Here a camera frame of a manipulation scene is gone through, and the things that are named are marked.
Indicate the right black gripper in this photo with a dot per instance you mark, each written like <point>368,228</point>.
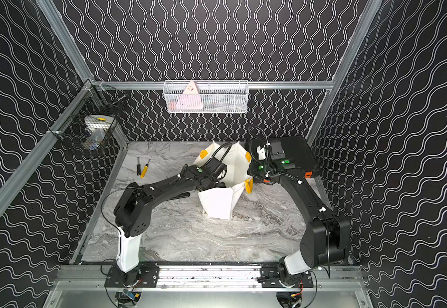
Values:
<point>252,168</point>

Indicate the white canvas pouch yellow handles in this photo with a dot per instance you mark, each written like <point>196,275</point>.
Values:
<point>219,202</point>

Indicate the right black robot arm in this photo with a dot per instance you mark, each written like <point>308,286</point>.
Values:
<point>326,238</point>

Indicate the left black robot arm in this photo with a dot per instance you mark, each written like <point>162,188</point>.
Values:
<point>133,212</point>

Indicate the black marker pen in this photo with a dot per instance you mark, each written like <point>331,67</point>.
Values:
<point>181,196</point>

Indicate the black tool case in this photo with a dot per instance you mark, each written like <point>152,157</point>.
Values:
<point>300,160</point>

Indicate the black small screwdriver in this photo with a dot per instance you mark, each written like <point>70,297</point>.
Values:
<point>138,167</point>

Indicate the pink triangular card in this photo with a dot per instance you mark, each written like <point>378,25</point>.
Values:
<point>190,99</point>

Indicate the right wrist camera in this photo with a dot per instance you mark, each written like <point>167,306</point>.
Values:
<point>276,151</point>

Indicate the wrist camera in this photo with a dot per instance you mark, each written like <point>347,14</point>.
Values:
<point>276,151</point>
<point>214,168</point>

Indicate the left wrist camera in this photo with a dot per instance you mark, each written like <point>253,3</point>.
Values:
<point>214,168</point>

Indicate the yellow handled screwdriver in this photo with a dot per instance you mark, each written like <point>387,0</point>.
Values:
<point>145,169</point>

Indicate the white wire wall basket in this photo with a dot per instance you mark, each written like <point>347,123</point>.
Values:
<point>218,96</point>

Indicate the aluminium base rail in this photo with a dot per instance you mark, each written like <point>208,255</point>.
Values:
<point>232,277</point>

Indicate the black wire mesh basket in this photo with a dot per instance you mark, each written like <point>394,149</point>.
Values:
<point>74,136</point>

